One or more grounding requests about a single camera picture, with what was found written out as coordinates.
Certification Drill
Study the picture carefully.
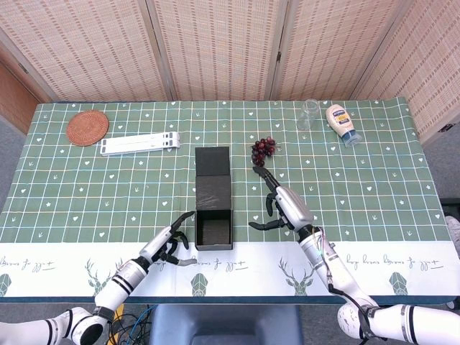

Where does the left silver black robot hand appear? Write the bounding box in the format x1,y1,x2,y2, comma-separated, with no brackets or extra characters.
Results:
138,211,198,267

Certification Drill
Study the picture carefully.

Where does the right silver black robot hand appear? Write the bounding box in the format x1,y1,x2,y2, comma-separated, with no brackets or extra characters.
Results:
248,165,314,233

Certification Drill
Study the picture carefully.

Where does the black cardboard box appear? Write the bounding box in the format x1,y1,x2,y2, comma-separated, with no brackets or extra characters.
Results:
194,146,234,252

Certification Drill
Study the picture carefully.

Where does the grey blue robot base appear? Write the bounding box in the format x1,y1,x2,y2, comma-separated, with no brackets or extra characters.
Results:
149,304,304,345

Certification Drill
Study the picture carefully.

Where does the white folding stand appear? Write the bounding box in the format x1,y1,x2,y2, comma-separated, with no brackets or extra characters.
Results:
100,132,181,156

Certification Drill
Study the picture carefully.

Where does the woven bamboo folding screen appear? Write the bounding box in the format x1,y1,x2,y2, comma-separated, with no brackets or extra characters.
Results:
0,0,460,144

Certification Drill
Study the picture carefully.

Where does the bunch of dark red grapes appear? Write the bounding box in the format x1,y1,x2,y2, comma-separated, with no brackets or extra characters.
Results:
250,136,278,169

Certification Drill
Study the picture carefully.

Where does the green checked deer tablecloth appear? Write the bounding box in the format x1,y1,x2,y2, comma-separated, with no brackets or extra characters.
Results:
0,96,456,299

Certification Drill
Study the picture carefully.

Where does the clear plastic cup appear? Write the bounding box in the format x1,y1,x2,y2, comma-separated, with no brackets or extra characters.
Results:
296,99,320,132

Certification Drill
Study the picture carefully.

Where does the mayonnaise squeeze bottle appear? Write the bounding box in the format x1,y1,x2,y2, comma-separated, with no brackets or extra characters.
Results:
325,103,363,148

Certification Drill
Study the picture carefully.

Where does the round woven rattan coaster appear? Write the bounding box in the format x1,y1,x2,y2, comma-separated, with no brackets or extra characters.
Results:
65,110,110,147

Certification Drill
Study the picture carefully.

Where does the grey pink fabric item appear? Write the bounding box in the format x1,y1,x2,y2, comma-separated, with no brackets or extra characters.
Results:
445,215,460,252

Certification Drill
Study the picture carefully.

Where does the brown wooden panel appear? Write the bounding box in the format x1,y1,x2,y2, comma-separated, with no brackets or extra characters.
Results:
0,60,40,134

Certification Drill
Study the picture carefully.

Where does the tangle of floor cables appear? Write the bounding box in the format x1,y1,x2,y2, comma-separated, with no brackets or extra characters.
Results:
107,304,155,345

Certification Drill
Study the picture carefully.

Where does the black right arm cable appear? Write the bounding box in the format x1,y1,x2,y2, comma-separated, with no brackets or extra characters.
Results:
327,283,374,341

